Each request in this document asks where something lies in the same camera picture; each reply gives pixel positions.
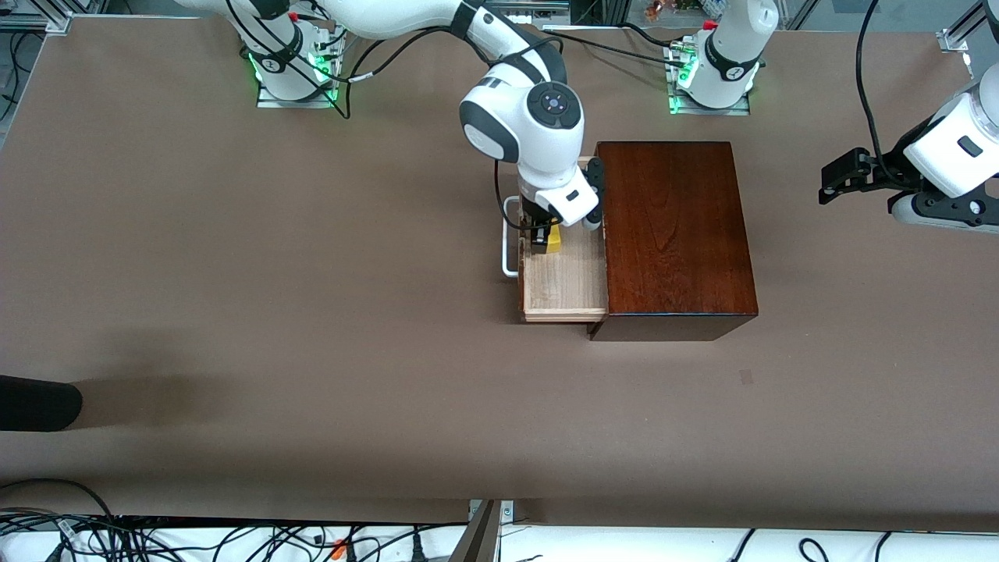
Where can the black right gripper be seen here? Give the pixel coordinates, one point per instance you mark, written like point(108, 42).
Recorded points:
point(537, 214)

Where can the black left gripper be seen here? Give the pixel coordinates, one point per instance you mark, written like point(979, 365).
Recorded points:
point(890, 168)

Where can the yellow cube block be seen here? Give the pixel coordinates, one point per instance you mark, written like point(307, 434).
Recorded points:
point(555, 243)

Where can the light wooden drawer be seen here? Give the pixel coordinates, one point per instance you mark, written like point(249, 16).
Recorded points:
point(566, 289)

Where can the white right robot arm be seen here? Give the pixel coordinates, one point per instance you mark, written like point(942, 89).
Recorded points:
point(515, 117)

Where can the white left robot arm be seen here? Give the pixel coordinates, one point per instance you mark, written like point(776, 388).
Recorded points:
point(734, 47)

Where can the dark brown wooden cabinet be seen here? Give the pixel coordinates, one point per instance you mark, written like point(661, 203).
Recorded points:
point(679, 234)

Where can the aluminium corner profile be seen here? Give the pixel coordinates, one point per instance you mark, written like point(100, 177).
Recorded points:
point(956, 37)

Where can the grey power strip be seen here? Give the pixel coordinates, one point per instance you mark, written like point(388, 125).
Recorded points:
point(523, 8)

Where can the orange plug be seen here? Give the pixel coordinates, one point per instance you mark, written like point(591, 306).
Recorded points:
point(339, 550)

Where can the black foam cylinder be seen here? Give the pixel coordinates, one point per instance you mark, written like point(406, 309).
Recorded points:
point(39, 402)

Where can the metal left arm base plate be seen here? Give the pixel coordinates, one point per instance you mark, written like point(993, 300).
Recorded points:
point(702, 110)

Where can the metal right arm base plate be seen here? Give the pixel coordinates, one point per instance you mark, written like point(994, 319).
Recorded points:
point(312, 101)

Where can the aluminium frame post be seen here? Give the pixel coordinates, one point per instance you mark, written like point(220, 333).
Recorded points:
point(480, 538)

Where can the aluminium corner bracket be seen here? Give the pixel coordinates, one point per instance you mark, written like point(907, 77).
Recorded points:
point(58, 25)

